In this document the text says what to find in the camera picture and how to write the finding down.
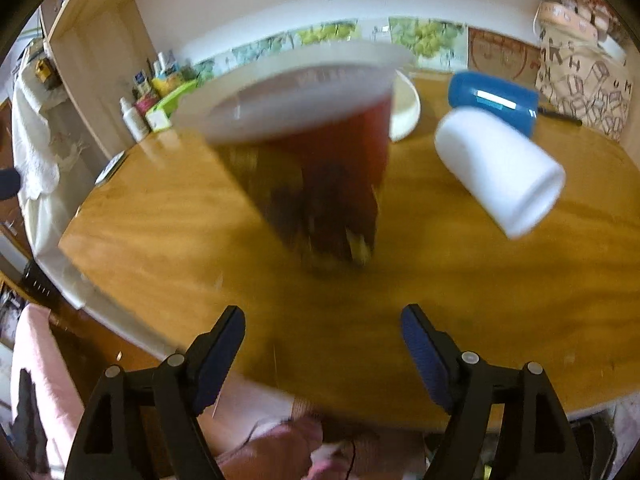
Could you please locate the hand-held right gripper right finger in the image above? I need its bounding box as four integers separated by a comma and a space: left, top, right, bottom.
400, 303, 586, 480

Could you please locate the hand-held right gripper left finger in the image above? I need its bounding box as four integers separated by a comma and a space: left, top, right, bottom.
64, 305, 246, 480

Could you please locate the red printed plastic cup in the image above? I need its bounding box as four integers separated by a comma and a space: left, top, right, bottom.
172, 41, 416, 275

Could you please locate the white plastic cup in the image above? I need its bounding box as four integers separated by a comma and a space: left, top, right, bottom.
434, 107, 567, 240

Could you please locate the blue plastic cup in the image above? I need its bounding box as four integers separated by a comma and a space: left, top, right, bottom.
447, 71, 540, 138

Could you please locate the white plate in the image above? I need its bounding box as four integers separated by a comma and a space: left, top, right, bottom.
388, 69, 421, 142

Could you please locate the white dropper bottle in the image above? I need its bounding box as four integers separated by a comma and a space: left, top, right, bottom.
119, 97, 151, 143

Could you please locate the green box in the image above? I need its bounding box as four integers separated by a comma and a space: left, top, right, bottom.
145, 79, 199, 133

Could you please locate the black pen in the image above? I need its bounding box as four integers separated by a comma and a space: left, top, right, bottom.
538, 106, 584, 127

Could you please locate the white lace cloth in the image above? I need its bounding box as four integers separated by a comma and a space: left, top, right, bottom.
11, 39, 90, 261

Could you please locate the brown printed board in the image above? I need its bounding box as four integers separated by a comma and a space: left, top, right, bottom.
467, 27, 543, 78

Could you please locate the letter-printed tote bag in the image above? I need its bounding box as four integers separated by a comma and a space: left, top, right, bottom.
534, 0, 632, 143

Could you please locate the wooden shelf unit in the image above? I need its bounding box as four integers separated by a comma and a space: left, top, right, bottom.
39, 0, 166, 185

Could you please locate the plant-printed wall strip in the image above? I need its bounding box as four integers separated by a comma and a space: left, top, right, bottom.
190, 16, 468, 81

